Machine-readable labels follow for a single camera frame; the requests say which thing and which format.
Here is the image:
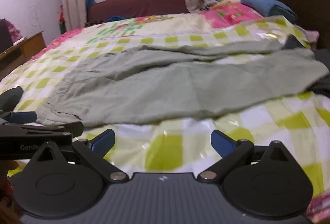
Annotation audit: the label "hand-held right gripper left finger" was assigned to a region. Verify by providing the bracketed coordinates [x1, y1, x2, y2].
[28, 129, 129, 183]

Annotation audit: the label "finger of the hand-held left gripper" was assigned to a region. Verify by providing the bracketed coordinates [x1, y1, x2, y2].
[0, 86, 24, 111]
[0, 111, 38, 125]

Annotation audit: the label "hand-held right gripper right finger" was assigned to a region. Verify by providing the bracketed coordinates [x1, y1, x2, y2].
[198, 130, 297, 183]

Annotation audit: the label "light green pants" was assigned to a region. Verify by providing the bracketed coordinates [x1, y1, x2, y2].
[36, 40, 329, 128]

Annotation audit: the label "person's left hand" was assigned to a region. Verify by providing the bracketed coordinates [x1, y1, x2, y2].
[0, 159, 19, 171]

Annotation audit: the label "green white checkered sheet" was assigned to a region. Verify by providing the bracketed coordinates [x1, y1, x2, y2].
[0, 15, 330, 204]

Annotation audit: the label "wooden desk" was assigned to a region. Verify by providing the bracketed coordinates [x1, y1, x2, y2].
[0, 31, 47, 80]

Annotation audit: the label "red hanging decoration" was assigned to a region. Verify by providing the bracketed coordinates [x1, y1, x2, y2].
[59, 5, 66, 34]

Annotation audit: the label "pink printed cloth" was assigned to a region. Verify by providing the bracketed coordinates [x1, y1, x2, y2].
[307, 194, 330, 224]

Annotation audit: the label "pink floral quilt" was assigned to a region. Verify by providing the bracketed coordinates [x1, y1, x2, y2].
[33, 0, 266, 59]

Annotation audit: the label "dark cloth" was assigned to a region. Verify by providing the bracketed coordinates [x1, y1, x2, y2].
[282, 34, 330, 98]

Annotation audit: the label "maroon sofa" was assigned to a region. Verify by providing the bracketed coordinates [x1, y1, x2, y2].
[86, 0, 190, 24]

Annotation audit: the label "folded blue blanket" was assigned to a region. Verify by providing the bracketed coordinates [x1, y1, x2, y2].
[224, 0, 298, 22]

